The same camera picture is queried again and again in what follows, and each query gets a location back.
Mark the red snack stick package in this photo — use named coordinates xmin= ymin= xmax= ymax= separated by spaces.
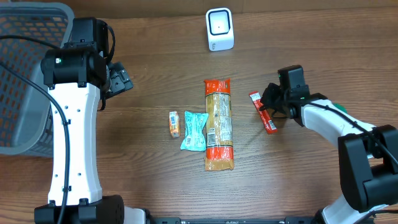
xmin=249 ymin=91 xmax=277 ymax=134

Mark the light blue tissue pack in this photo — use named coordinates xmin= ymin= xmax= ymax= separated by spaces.
xmin=180 ymin=111 xmax=209 ymax=152

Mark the white barcode scanner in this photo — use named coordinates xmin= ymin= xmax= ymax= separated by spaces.
xmin=205 ymin=7 xmax=234 ymax=52

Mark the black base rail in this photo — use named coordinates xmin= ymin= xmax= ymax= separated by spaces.
xmin=146 ymin=217 xmax=315 ymax=224

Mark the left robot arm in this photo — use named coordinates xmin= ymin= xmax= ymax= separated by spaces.
xmin=34 ymin=17 xmax=147 ymax=223

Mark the green lid jar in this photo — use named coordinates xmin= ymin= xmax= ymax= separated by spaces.
xmin=333 ymin=103 xmax=347 ymax=113

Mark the grey plastic shopping basket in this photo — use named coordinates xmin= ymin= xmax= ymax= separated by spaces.
xmin=1 ymin=2 xmax=74 ymax=157

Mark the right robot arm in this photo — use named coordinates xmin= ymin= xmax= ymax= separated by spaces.
xmin=260 ymin=65 xmax=397 ymax=224

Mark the red and tan cracker package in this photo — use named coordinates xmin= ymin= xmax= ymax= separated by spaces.
xmin=205 ymin=79 xmax=234 ymax=171

